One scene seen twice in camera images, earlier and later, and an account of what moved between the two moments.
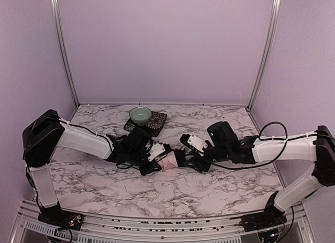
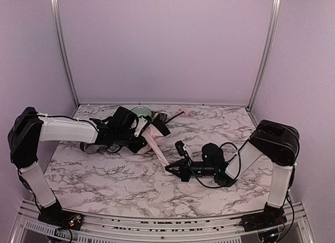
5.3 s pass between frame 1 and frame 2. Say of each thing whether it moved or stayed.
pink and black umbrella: moved
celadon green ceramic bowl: stayed
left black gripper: moved
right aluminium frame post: stayed
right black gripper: moved
